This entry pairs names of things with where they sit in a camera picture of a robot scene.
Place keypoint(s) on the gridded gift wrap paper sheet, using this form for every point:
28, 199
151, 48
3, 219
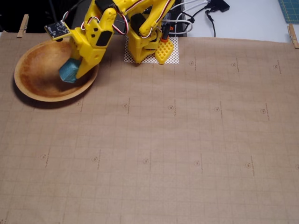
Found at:
163, 140

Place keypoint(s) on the black power adapter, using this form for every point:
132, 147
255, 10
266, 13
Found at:
218, 5

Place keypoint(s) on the white mesh mat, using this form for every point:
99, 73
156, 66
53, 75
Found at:
174, 50

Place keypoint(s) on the black box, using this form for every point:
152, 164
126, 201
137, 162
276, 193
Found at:
178, 18

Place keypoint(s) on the wooden clothespin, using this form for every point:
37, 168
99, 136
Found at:
23, 26
293, 35

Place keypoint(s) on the black camera circuit board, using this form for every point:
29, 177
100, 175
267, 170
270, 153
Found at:
57, 30

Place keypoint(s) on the yellow orange table clamp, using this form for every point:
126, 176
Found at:
163, 52

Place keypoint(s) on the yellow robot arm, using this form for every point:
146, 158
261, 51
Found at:
144, 23

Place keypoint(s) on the green cutting mat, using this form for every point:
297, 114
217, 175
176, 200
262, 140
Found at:
289, 10

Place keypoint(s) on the blue block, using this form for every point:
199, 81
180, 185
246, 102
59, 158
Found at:
68, 71

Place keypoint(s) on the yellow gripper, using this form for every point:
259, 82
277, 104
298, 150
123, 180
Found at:
91, 56

